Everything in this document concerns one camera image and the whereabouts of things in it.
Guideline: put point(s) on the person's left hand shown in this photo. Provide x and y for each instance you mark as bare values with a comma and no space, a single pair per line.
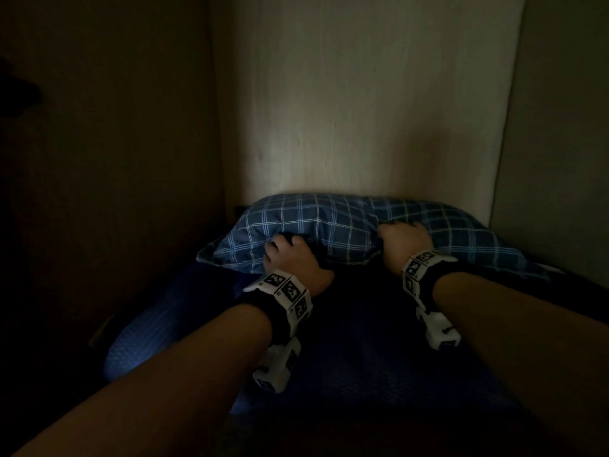
295,261

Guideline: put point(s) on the person's right hand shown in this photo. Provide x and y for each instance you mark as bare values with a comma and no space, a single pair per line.
402,245

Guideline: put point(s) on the person's left fingers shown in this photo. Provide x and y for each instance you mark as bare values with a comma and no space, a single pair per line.
285,243

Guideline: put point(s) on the person's right fingers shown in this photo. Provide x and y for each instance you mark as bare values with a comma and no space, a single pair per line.
402,227

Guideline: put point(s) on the blue plaid pillow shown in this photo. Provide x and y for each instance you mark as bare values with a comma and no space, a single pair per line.
333,228

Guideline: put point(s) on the person's right forearm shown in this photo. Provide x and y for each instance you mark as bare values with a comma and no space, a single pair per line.
523,337

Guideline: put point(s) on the person's left forearm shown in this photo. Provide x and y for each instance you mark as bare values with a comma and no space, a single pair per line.
157,385

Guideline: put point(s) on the dark blue textured bedsheet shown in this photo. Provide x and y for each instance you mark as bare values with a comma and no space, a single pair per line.
371,356

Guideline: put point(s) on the black white marker wrist camera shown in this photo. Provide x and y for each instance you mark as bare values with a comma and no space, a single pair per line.
423,276
285,299

